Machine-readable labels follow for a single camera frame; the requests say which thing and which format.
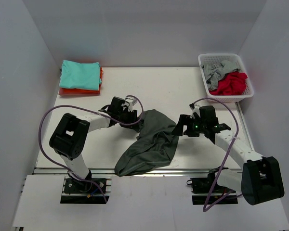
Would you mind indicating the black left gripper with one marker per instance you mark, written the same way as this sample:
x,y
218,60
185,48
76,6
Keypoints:
x,y
135,116

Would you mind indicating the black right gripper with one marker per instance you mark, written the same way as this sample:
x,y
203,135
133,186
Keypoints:
x,y
184,120

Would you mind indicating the dark grey t-shirt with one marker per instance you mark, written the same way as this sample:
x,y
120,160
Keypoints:
x,y
155,146

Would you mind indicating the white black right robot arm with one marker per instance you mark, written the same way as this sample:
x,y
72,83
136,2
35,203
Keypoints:
x,y
258,181

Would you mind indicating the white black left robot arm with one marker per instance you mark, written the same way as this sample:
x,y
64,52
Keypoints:
x,y
70,135

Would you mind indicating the light grey t-shirt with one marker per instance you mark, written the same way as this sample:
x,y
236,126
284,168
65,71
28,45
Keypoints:
x,y
215,72

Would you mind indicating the white plastic laundry basket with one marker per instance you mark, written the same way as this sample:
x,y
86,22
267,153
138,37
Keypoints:
x,y
217,58

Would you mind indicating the red t-shirt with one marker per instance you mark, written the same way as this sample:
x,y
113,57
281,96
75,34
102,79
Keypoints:
x,y
233,84

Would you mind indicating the teal folded t-shirt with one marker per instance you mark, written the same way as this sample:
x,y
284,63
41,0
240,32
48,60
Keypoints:
x,y
84,76

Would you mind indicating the orange folded t-shirt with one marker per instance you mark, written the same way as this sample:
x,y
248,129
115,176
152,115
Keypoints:
x,y
82,79

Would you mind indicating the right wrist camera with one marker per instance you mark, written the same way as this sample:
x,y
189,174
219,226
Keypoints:
x,y
195,111

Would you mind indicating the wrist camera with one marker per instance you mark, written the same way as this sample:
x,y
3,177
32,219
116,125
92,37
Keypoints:
x,y
195,111
129,102

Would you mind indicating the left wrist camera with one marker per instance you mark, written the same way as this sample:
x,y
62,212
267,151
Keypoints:
x,y
129,102

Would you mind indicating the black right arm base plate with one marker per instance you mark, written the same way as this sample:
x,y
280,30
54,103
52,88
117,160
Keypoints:
x,y
200,188

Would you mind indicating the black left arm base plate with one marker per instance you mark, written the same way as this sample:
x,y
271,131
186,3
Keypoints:
x,y
84,193

